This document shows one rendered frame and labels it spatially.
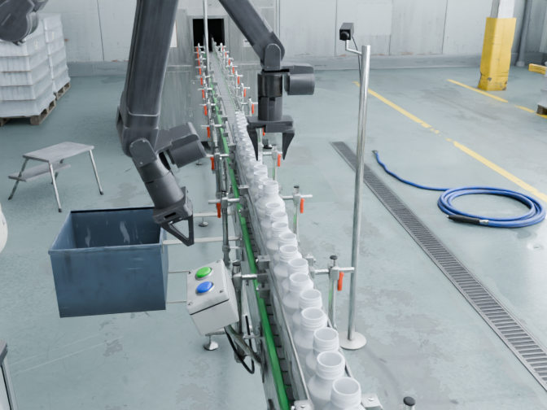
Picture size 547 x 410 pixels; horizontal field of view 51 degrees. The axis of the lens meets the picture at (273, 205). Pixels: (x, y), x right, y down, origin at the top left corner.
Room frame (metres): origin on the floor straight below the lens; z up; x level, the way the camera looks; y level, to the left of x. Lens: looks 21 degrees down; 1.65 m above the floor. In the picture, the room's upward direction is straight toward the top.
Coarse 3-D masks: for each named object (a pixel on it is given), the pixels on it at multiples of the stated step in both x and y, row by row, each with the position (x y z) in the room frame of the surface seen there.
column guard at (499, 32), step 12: (492, 24) 9.22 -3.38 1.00; (504, 24) 9.16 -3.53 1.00; (492, 36) 9.17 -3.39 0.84; (504, 36) 9.16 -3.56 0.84; (492, 48) 9.15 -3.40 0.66; (504, 48) 9.17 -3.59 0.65; (492, 60) 9.15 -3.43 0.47; (504, 60) 9.17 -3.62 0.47; (480, 72) 9.42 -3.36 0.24; (492, 72) 9.15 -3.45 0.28; (504, 72) 9.17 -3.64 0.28; (480, 84) 9.36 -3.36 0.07; (492, 84) 9.15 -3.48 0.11; (504, 84) 9.18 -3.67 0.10
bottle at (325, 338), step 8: (320, 328) 0.74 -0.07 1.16; (328, 328) 0.74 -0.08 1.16; (320, 336) 0.74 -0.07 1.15; (328, 336) 0.74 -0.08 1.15; (336, 336) 0.72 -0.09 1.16; (320, 344) 0.71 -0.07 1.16; (328, 344) 0.71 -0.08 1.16; (336, 344) 0.71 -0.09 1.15; (312, 352) 0.72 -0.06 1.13; (320, 352) 0.71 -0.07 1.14; (312, 360) 0.71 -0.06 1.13; (344, 360) 0.72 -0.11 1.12; (312, 368) 0.70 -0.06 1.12; (344, 368) 0.72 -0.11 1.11; (312, 376) 0.70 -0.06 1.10
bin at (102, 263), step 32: (64, 224) 1.65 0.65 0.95; (96, 224) 1.77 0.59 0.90; (128, 224) 1.78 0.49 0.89; (64, 256) 1.46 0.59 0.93; (96, 256) 1.47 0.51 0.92; (128, 256) 1.48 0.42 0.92; (160, 256) 1.50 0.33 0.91; (64, 288) 1.46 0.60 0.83; (96, 288) 1.47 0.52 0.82; (128, 288) 1.48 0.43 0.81; (160, 288) 1.49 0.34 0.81
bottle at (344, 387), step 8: (336, 384) 0.62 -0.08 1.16; (344, 384) 0.62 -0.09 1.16; (352, 384) 0.62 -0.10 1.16; (336, 392) 0.59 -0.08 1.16; (344, 392) 0.62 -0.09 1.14; (352, 392) 0.62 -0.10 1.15; (360, 392) 0.60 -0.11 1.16; (336, 400) 0.59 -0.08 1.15; (344, 400) 0.59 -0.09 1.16; (352, 400) 0.59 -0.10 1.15; (360, 400) 0.60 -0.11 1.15; (328, 408) 0.61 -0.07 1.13; (336, 408) 0.59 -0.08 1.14; (344, 408) 0.59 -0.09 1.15; (360, 408) 0.60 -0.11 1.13
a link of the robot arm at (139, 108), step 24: (144, 0) 0.86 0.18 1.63; (168, 0) 0.87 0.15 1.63; (144, 24) 0.87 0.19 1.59; (168, 24) 0.89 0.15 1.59; (144, 48) 0.89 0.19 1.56; (168, 48) 0.90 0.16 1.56; (144, 72) 0.90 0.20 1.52; (144, 96) 0.92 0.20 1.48; (120, 120) 0.97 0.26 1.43; (144, 120) 0.92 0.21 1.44; (120, 144) 0.94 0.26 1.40
